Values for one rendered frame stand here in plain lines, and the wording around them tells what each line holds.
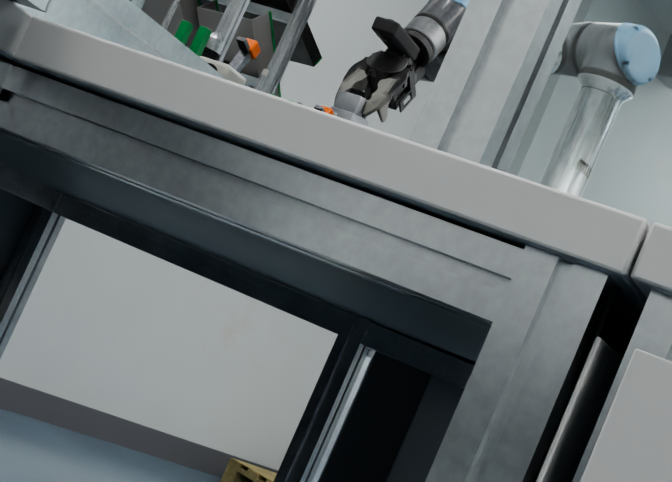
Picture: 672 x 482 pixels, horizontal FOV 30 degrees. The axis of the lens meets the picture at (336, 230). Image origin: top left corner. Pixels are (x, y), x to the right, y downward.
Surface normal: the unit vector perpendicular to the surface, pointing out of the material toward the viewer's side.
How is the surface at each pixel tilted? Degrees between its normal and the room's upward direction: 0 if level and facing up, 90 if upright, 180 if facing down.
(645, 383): 90
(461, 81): 90
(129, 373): 90
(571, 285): 90
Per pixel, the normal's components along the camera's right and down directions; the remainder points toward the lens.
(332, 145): -0.39, -0.27
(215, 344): 0.66, 0.22
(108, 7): 0.83, 0.32
